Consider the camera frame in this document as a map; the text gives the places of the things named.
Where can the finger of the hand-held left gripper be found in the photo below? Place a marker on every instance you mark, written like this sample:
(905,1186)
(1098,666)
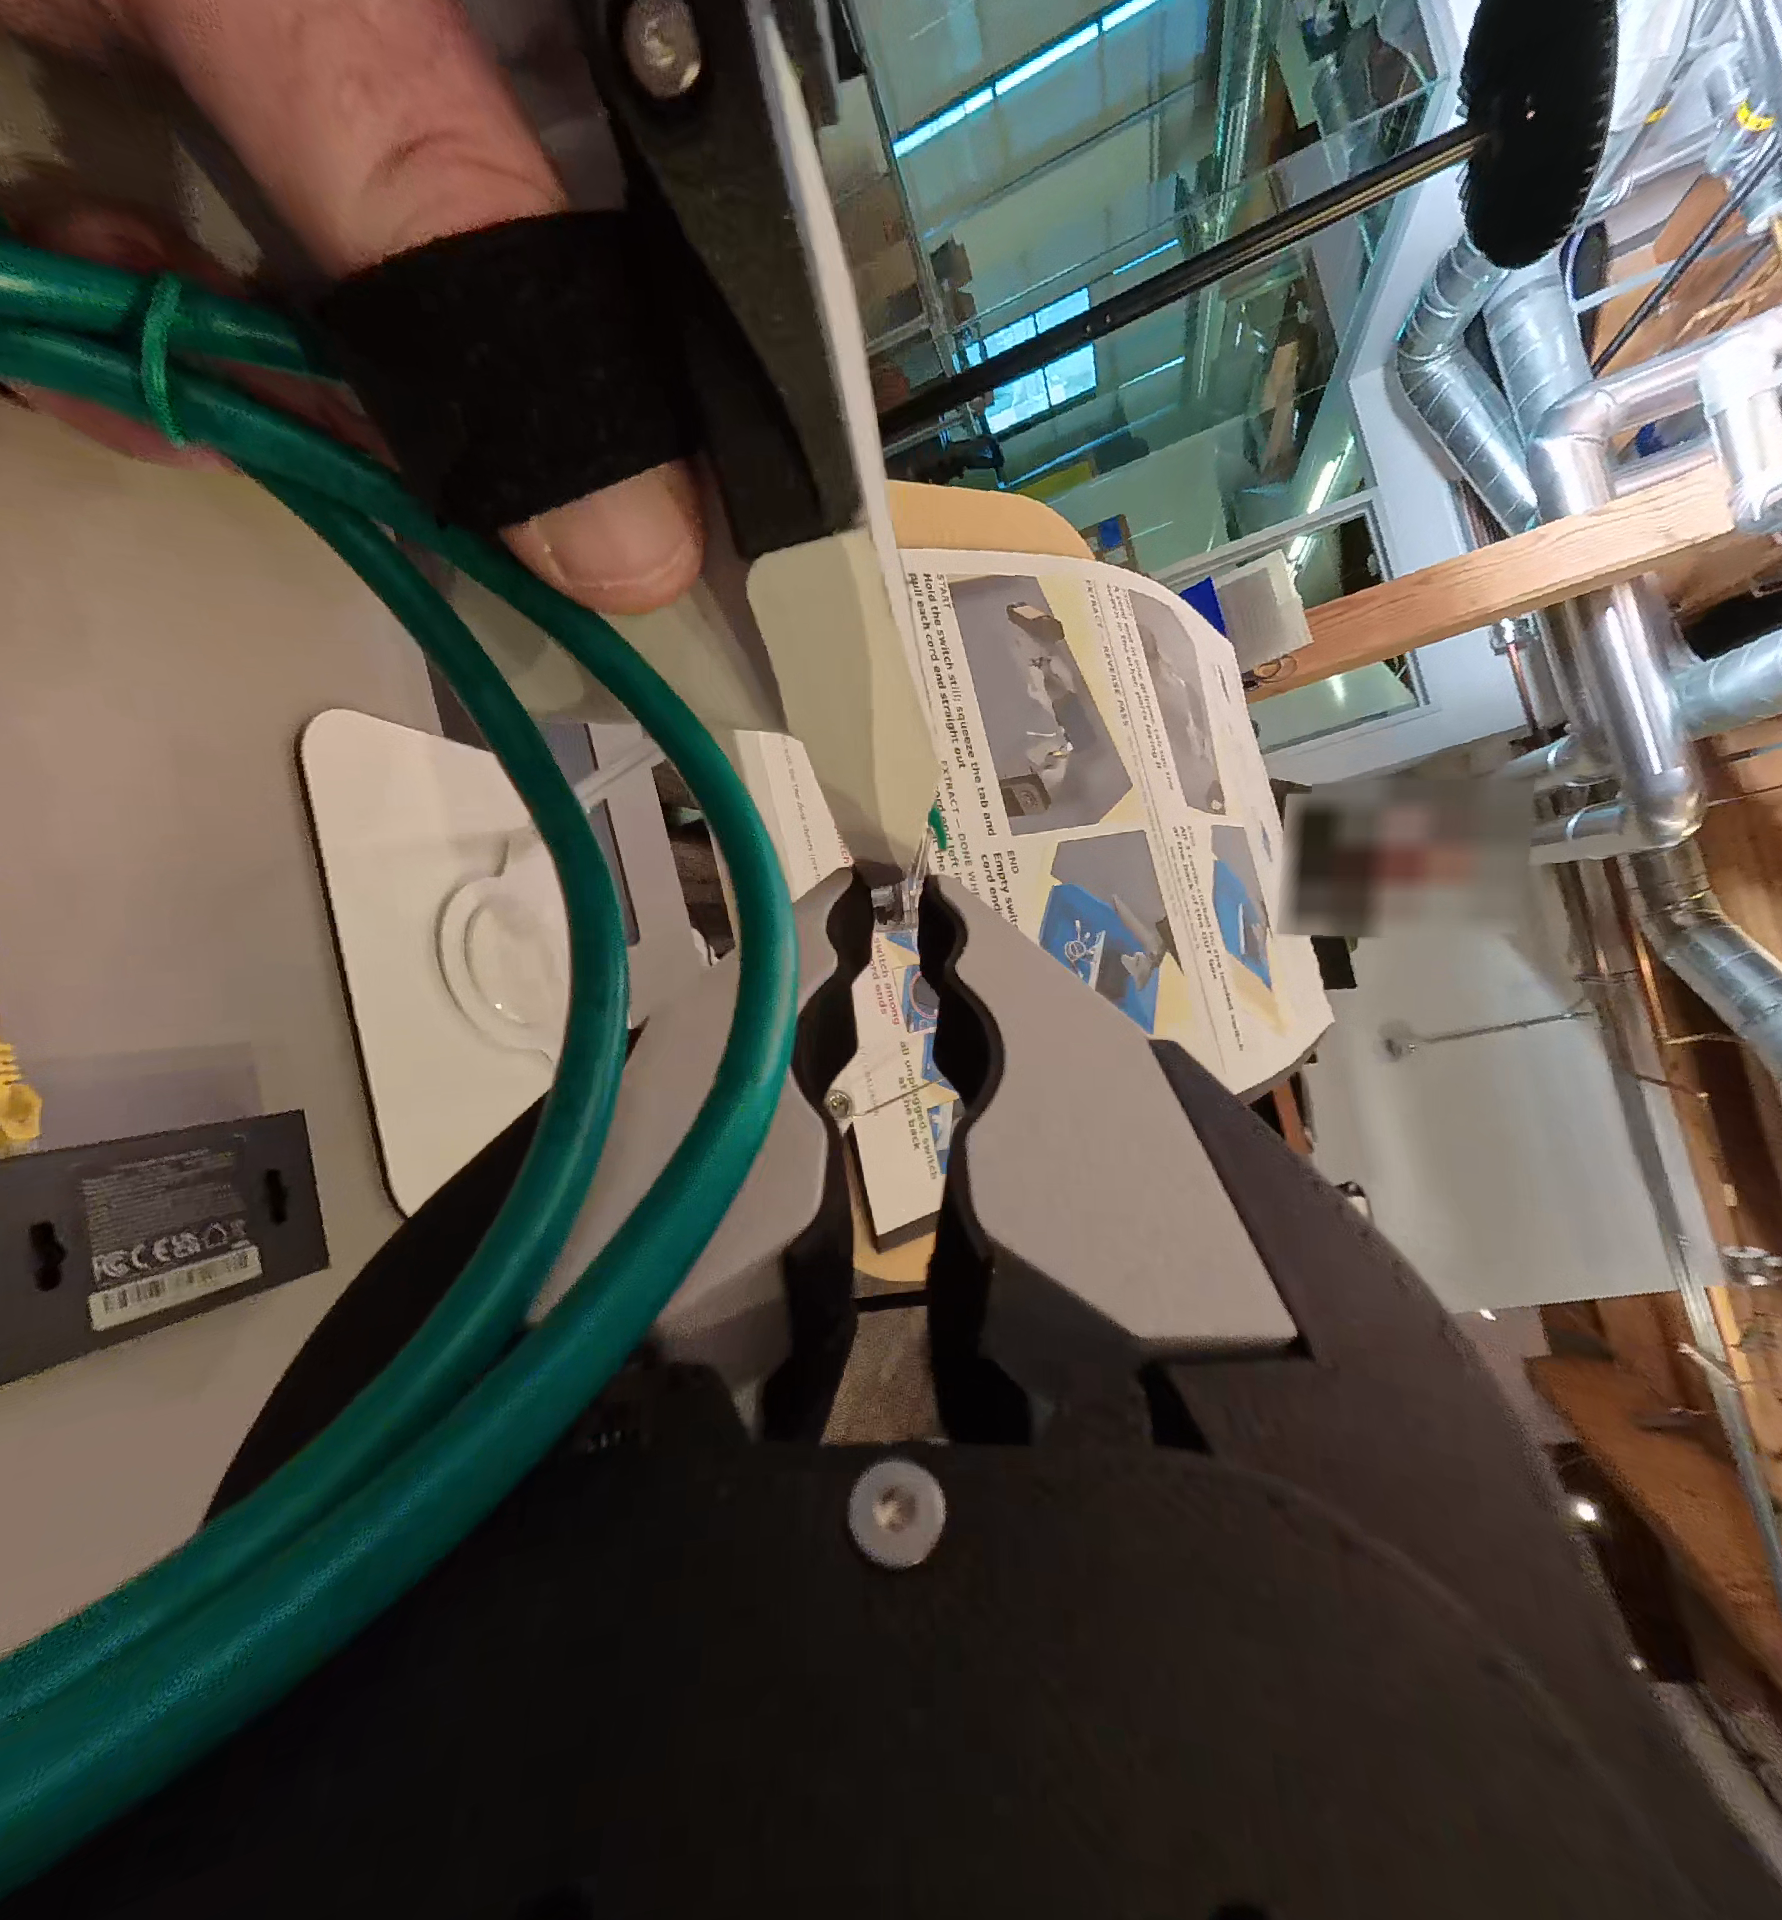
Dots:
(860,690)

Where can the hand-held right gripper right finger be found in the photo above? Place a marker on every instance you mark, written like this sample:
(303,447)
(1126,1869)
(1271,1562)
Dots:
(1115,1201)

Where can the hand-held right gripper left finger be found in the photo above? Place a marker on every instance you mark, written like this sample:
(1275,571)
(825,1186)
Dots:
(733,1309)

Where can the black network switch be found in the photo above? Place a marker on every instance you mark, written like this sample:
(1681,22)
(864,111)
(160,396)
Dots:
(156,1245)

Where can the person's left hand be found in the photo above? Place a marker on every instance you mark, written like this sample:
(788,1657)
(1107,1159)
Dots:
(380,120)

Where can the printed instruction sheet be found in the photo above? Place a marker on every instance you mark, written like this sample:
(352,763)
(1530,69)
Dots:
(1073,720)

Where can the clear plastic board support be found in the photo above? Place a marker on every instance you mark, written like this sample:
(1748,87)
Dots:
(510,945)

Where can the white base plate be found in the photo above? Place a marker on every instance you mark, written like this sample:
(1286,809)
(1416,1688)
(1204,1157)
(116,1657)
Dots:
(396,901)

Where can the silver ceiling air duct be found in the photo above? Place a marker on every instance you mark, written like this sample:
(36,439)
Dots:
(1582,450)

